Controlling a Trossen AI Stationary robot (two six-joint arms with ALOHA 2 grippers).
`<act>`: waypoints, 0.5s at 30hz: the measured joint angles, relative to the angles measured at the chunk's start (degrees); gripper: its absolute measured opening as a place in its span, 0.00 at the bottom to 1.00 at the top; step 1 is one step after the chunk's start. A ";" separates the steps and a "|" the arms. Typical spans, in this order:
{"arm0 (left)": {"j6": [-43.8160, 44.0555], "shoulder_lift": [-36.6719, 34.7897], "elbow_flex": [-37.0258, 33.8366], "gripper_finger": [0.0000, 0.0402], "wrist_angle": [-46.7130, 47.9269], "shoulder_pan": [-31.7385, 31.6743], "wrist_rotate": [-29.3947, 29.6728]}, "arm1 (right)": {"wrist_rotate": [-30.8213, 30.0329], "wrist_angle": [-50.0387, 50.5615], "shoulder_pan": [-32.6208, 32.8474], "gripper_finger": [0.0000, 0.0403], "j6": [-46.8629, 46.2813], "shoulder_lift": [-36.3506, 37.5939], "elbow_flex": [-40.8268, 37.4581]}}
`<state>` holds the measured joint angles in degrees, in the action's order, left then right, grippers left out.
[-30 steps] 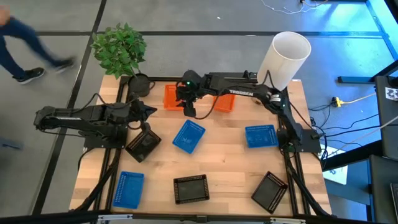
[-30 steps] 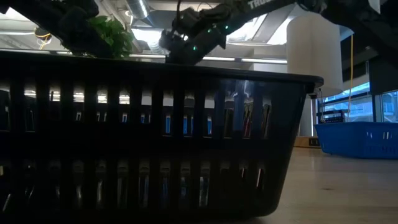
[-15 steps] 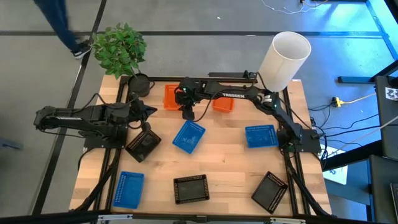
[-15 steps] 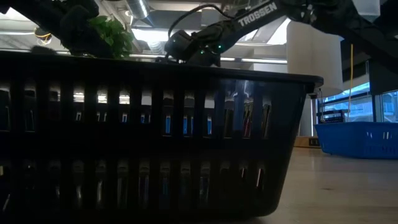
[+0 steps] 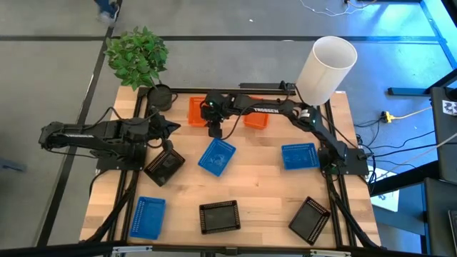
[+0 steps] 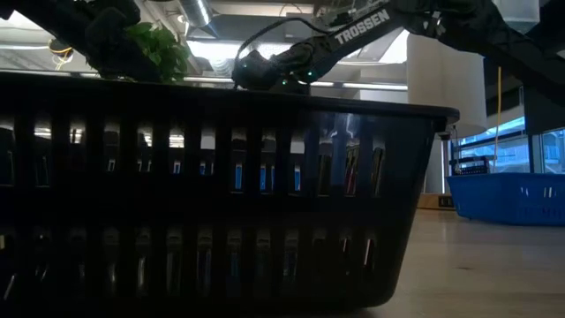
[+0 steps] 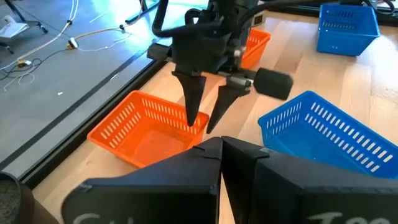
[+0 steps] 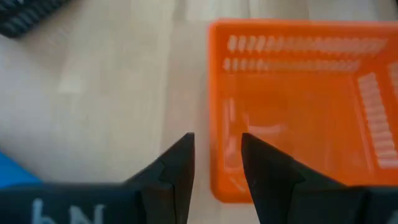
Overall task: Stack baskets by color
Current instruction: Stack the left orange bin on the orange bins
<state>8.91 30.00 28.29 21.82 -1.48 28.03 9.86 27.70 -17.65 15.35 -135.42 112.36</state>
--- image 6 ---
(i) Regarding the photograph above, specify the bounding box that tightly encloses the silver ventilation duct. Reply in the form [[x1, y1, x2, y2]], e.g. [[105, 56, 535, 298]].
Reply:
[[178, 0, 214, 27]]

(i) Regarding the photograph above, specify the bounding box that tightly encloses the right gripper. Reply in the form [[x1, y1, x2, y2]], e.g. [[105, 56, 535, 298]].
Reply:
[[231, 49, 288, 92]]

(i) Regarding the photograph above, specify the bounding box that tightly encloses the black perforated rack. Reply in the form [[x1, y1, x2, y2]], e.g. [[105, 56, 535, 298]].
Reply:
[[448, 154, 492, 176]]

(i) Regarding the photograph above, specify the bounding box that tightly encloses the black fixture with yellow wires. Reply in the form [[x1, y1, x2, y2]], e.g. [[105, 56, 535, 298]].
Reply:
[[47, 38, 75, 72]]

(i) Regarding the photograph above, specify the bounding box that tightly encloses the white cylinder tube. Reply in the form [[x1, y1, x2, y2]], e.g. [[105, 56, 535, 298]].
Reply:
[[405, 33, 489, 138]]

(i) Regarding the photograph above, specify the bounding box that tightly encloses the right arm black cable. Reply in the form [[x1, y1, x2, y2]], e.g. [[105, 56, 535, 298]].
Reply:
[[233, 16, 333, 63]]

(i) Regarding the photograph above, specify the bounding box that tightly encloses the blue plastic basket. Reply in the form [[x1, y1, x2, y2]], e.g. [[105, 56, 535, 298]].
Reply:
[[197, 161, 302, 193], [445, 171, 565, 227]]

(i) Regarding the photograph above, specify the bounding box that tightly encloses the black plastic basket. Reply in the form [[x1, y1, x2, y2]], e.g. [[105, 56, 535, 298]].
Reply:
[[0, 70, 461, 318]]

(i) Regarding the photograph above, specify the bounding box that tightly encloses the wooden box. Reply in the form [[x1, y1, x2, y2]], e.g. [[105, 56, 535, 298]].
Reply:
[[417, 193, 456, 211]]

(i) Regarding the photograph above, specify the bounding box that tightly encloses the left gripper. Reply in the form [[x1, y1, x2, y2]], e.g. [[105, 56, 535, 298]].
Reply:
[[85, 8, 154, 82]]

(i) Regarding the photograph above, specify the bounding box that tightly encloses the green leafy plant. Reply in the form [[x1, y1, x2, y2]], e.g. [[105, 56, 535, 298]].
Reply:
[[125, 21, 193, 83]]

